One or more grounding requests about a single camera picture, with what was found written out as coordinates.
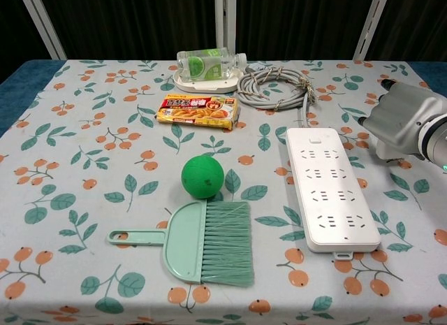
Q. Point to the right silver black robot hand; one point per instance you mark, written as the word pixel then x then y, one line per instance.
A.
pixel 401 112

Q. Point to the mint green hand brush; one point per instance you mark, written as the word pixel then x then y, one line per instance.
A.
pixel 185 241

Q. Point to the yellow curry box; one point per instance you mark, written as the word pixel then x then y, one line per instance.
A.
pixel 195 112

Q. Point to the grey metal frame post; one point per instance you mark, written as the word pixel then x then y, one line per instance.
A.
pixel 45 24
pixel 372 24
pixel 226 21

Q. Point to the white oval tray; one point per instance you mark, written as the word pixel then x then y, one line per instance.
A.
pixel 206 85

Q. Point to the green ball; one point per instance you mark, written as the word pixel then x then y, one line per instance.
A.
pixel 202 178

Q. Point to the black pleated curtain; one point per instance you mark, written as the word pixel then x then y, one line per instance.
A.
pixel 139 21

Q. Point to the floral tablecloth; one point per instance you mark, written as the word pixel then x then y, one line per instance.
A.
pixel 104 199

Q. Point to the clear bottle green label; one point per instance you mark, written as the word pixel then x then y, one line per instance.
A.
pixel 206 63

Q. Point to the white power strip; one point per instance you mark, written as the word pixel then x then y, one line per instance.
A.
pixel 328 192

